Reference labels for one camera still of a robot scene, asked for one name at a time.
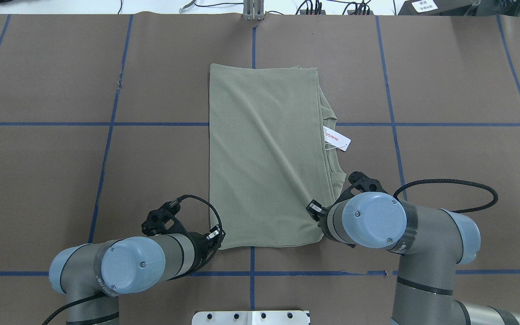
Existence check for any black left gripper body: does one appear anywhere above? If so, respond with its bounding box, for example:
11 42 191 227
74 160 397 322
190 231 217 267

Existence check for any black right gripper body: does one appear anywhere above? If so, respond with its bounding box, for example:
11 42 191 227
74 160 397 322
317 198 346 226

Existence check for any olive green long-sleeve shirt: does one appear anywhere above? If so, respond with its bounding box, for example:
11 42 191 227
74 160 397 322
209 64 346 250

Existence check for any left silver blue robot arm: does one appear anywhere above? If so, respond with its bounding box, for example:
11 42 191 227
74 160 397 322
44 225 225 325

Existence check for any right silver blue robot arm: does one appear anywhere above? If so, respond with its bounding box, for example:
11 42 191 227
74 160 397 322
306 192 520 325

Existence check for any white Miniso hang tag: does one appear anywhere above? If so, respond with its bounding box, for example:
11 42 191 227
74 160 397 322
323 126 351 152

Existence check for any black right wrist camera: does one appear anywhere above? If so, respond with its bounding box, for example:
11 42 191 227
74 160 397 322
339 171 387 201

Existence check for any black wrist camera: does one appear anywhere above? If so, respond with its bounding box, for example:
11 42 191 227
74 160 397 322
141 200 186 237
339 171 387 201

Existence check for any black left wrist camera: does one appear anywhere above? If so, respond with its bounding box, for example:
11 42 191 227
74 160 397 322
141 200 186 237

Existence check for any white pedestal column base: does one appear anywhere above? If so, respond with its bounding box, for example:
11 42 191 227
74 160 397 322
191 310 311 325

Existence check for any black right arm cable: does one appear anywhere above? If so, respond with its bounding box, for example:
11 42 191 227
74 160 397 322
393 179 499 214

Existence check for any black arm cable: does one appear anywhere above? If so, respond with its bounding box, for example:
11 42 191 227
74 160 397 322
393 179 499 214
41 194 224 325

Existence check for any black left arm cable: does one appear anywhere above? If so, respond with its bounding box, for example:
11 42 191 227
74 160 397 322
41 194 224 325

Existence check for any aluminium frame post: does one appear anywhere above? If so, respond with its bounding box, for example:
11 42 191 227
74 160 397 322
242 0 265 21

